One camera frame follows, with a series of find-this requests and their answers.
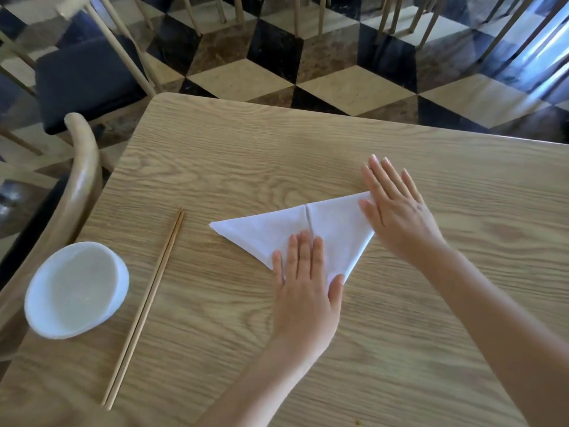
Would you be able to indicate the row of wooden dining chairs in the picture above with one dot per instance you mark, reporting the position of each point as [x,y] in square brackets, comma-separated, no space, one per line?
[296,13]

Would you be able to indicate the person's left hand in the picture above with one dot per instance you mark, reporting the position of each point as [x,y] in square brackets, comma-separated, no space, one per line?
[304,302]

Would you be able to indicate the wooden chair with dark cushion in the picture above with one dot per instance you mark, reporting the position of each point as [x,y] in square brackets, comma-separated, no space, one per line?
[84,182]
[84,80]

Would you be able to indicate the wooden chopstick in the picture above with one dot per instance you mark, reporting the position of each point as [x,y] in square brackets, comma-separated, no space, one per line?
[146,306]
[142,306]

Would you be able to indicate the white bowl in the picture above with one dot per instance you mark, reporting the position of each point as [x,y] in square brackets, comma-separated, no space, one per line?
[75,289]

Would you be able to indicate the white cloth napkin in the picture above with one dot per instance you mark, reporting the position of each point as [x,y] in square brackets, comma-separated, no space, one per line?
[253,231]

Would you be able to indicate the person's left forearm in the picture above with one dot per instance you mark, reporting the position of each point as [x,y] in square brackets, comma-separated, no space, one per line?
[258,391]

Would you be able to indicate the person's right forearm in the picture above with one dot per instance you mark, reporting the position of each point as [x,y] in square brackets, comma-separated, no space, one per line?
[498,329]

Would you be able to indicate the person's right hand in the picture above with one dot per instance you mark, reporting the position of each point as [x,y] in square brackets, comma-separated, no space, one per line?
[400,217]

